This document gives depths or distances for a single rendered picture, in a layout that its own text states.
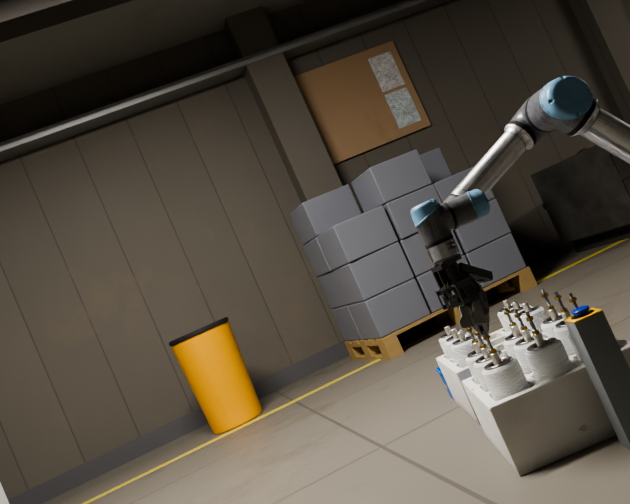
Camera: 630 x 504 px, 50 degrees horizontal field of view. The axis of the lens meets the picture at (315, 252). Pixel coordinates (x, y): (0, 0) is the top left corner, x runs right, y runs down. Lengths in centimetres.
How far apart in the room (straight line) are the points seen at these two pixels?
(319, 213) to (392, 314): 88
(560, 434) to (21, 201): 426
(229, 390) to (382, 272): 119
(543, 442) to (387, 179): 284
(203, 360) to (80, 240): 146
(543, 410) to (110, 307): 381
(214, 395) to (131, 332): 105
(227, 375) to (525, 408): 277
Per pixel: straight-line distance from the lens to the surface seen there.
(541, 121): 194
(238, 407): 429
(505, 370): 175
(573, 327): 163
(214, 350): 425
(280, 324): 512
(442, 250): 170
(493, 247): 458
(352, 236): 419
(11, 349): 519
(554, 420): 177
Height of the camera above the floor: 63
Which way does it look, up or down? 2 degrees up
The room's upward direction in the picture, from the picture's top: 24 degrees counter-clockwise
